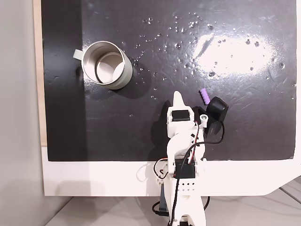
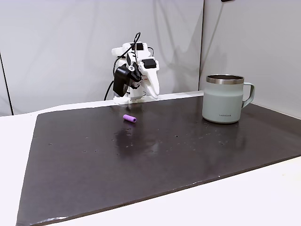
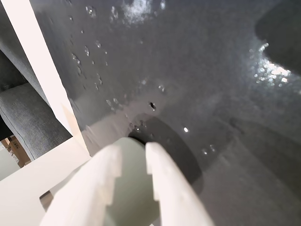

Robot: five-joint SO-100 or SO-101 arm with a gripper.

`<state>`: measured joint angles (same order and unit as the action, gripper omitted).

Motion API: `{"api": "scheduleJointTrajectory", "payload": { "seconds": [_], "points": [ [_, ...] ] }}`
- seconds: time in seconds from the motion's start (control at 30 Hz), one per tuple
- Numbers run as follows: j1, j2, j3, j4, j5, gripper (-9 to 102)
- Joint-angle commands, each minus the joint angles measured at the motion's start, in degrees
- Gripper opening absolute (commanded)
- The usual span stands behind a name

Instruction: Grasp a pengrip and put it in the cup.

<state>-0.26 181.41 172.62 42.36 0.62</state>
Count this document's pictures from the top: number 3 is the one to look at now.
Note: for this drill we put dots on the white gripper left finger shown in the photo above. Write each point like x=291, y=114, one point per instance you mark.
x=84, y=188

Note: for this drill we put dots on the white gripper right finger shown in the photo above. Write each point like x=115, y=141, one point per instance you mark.
x=174, y=193

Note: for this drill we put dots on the pale green pen grip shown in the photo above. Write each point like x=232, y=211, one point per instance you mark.
x=134, y=179

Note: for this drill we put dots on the brown cardboard box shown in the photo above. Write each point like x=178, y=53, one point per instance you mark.
x=16, y=150

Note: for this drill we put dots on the grey fabric sofa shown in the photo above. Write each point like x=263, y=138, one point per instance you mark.
x=21, y=106

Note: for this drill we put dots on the black table mat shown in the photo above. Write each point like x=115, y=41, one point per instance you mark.
x=188, y=70

